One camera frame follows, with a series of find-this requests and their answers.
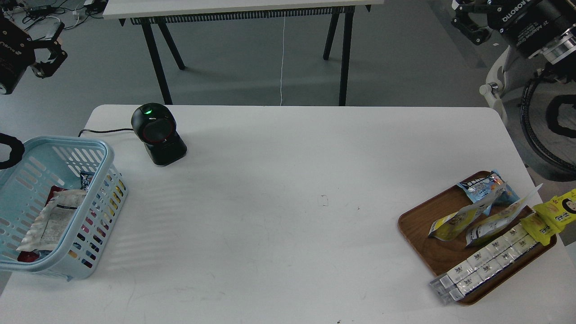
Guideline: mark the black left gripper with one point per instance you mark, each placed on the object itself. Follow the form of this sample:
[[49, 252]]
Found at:
[[16, 54]]

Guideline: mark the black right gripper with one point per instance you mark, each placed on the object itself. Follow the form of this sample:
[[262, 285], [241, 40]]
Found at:
[[529, 26]]

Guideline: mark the yellow white bean snack pouch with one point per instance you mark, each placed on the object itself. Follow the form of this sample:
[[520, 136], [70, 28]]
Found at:
[[447, 228]]

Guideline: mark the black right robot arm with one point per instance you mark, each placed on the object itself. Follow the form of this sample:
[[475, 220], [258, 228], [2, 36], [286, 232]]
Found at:
[[532, 83]]

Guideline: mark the light blue plastic basket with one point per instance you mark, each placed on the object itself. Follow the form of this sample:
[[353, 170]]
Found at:
[[59, 162]]

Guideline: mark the dark blue snack in basket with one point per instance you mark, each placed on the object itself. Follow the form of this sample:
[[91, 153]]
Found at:
[[86, 179]]

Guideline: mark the blue snack bag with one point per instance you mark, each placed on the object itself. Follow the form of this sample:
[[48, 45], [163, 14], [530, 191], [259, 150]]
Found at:
[[477, 189]]

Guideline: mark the white snack pack in basket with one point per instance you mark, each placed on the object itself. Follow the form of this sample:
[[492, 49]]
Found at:
[[51, 224]]

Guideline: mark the yellow cartoon snack bag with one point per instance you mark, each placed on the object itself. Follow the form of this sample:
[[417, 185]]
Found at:
[[550, 217]]

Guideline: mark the white background table black legs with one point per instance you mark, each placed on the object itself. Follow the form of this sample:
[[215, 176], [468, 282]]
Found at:
[[146, 13]]

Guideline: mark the black barcode scanner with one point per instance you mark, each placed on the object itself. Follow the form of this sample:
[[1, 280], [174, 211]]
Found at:
[[155, 126]]

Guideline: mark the brown wooden tray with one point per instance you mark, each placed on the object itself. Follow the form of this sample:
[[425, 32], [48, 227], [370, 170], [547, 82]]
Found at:
[[441, 256]]

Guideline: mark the silver white biscuit pack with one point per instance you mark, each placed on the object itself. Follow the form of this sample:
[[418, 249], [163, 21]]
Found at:
[[483, 266]]

